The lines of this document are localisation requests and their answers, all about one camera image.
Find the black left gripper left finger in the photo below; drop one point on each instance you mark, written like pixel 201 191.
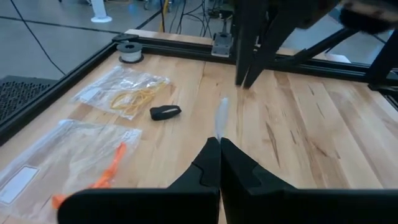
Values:
pixel 186 205

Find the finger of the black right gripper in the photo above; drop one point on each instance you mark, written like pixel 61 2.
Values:
pixel 267 49
pixel 247 37

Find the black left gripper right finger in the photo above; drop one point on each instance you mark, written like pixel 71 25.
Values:
pixel 264 205

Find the clear plastic zip bag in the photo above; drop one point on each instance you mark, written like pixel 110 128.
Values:
pixel 62 155
pixel 221 118
pixel 93 93

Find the orange rubber band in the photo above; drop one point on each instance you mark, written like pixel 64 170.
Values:
pixel 101 180
pixel 116 158
pixel 60 200

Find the wide black rubber band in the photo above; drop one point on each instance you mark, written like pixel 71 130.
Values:
pixel 164 112

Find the yellow rubber band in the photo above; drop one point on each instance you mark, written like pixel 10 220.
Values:
pixel 133 101
pixel 146 93
pixel 124 104

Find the black tape roll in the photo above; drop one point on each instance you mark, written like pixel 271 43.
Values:
pixel 130 53

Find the white tower fan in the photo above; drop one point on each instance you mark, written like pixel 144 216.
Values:
pixel 101 18

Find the black perforated case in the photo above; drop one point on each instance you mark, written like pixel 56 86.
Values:
pixel 21 96

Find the grey metal bracket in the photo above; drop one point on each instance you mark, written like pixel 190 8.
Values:
pixel 222 45

